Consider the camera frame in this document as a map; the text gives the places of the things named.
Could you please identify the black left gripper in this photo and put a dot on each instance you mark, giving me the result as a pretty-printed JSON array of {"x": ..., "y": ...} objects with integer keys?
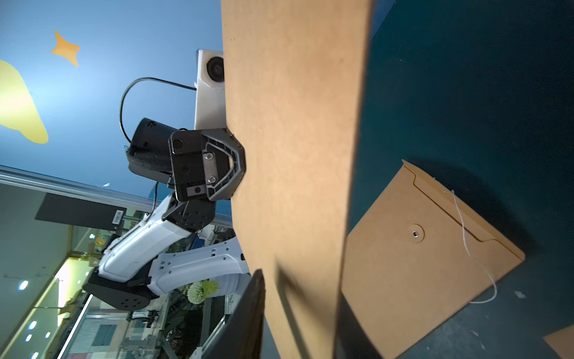
[{"x": 194, "y": 163}]

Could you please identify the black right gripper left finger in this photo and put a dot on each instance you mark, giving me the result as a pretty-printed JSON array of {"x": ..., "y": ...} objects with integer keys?
[{"x": 241, "y": 336}]

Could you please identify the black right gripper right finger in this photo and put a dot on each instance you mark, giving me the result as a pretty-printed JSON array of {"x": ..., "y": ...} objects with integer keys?
[{"x": 351, "y": 340}]

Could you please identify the brown kraft envelope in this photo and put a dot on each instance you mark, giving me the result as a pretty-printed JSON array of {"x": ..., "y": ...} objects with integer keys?
[
  {"x": 294, "y": 73},
  {"x": 419, "y": 255},
  {"x": 562, "y": 342}
]

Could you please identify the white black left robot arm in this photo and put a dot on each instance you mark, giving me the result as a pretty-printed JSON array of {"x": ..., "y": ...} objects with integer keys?
[{"x": 137, "y": 268}]

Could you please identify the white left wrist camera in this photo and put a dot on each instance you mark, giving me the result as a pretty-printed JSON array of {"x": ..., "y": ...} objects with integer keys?
[{"x": 210, "y": 108}]

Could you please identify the black wall sign panel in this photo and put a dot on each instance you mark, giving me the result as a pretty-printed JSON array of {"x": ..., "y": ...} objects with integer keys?
[{"x": 82, "y": 213}]

